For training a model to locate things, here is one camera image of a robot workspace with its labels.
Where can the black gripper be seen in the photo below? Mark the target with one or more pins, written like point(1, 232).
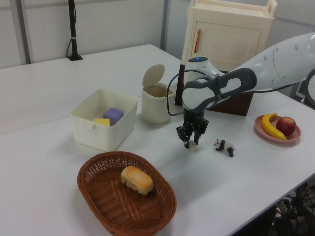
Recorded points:
point(195, 120)

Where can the white paper ball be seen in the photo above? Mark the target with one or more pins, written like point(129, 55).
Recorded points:
point(193, 145)

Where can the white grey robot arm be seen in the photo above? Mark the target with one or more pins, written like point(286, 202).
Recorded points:
point(270, 66)

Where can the cream trash can with lid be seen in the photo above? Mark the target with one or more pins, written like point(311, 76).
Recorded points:
point(156, 105)

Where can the panda toy figure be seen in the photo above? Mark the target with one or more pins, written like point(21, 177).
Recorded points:
point(225, 145)

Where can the dark brown drawer box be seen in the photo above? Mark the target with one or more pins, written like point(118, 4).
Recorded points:
point(236, 103)

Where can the toasted bread loaf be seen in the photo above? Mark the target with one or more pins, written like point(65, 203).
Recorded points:
point(136, 179)

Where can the yellow banana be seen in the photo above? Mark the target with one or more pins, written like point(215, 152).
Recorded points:
point(267, 126)

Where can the purple cube block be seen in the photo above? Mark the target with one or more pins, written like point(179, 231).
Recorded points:
point(113, 115)

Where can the white plastic storage box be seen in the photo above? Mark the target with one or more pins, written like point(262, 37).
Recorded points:
point(103, 136)

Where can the yellow block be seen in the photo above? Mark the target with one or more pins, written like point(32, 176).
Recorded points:
point(103, 121)

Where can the red apple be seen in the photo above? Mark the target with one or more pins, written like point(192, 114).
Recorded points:
point(286, 125)

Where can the pink plate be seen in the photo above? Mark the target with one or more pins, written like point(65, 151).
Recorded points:
point(295, 134)

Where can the cream plastic cabinet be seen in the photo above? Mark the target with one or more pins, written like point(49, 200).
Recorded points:
point(231, 39)

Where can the brown wicker basket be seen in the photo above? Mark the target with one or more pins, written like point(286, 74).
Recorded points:
point(123, 211)

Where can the black camera stand pole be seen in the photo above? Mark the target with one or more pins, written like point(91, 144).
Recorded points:
point(73, 29)

